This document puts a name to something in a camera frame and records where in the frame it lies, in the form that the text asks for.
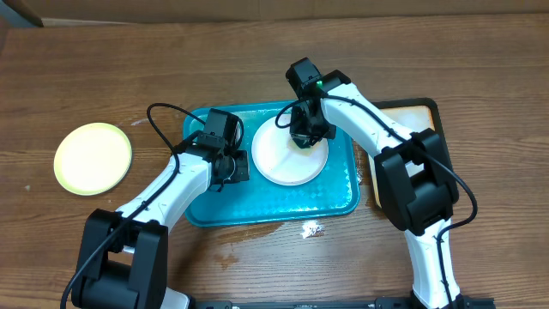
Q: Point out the teal plastic tray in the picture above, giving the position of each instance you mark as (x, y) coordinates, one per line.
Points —
(334, 191)

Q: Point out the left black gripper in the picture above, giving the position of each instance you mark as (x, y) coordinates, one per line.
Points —
(242, 172)

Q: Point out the green yellow sponge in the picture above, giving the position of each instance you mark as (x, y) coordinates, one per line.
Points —
(305, 148)

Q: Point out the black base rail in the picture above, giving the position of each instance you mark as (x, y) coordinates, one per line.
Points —
(410, 302)

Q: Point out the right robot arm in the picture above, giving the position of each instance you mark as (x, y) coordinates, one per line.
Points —
(416, 186)

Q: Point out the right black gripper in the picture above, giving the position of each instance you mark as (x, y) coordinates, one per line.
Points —
(300, 133)

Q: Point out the pale pink plate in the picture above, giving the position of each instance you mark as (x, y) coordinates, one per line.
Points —
(276, 162)

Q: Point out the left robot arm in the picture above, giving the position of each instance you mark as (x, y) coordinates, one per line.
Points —
(122, 260)

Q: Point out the black tray with soapy water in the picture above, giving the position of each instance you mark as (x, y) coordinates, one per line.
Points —
(417, 114)

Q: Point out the yellow plate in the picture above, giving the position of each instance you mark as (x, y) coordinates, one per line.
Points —
(92, 159)

